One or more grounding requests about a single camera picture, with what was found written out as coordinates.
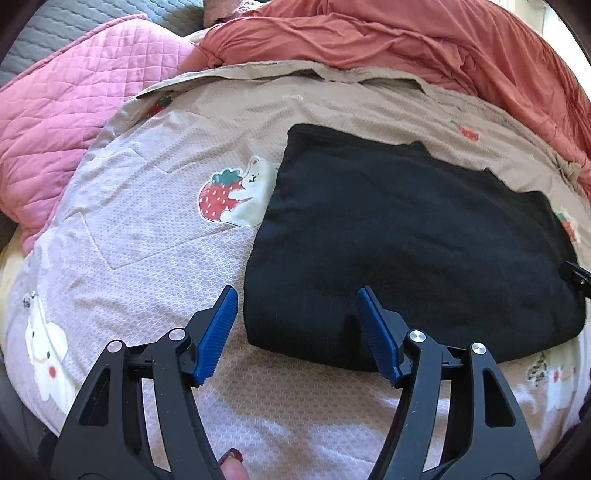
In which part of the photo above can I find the pink quilted blanket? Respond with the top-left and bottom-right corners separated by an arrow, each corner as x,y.
0,14 -> 204,252

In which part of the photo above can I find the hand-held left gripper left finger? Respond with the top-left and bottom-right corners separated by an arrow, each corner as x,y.
51,285 -> 239,480

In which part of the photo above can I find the coral duvet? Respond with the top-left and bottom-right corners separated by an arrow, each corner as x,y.
180,0 -> 591,208

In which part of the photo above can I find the beige bear strawberry printed blanket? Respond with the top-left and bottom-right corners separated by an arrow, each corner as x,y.
0,62 -> 591,467

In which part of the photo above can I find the black sweater with orange cuffs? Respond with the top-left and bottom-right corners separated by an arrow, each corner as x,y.
242,124 -> 587,374

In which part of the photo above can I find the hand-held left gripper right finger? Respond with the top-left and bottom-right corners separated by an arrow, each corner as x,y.
356,285 -> 541,480

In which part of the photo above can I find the dusty pink pillow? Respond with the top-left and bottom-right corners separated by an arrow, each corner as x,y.
203,0 -> 264,26

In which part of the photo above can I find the grey quilted cover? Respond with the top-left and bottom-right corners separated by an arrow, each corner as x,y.
0,0 -> 208,88

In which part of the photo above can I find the person's left hand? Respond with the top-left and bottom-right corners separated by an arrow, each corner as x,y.
217,447 -> 250,480

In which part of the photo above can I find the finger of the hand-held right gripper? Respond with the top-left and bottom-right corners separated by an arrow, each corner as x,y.
560,261 -> 591,284

